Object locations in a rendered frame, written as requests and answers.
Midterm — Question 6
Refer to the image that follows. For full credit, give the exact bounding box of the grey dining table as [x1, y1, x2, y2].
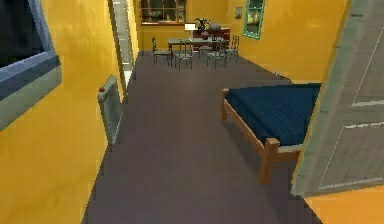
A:
[166, 36, 227, 68]

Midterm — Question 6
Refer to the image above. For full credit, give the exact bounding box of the blue bed with wooden frame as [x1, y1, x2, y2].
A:
[220, 82, 323, 185]

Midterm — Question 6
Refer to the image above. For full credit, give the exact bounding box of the blue framed window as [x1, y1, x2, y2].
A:
[0, 0, 63, 132]

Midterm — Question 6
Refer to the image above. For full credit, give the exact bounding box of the grey metal chair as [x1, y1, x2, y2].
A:
[205, 38, 228, 70]
[151, 37, 171, 66]
[225, 34, 241, 63]
[173, 40, 194, 71]

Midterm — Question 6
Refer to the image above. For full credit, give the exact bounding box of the brown framed window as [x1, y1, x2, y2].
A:
[138, 0, 188, 26]

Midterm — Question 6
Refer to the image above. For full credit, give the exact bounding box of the red wooden sideboard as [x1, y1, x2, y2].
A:
[192, 27, 232, 52]

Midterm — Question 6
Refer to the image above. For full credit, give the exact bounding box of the grey wall radiator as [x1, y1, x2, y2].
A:
[97, 75, 123, 147]

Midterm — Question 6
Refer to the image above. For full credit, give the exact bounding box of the grey open room door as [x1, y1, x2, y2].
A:
[111, 0, 135, 72]

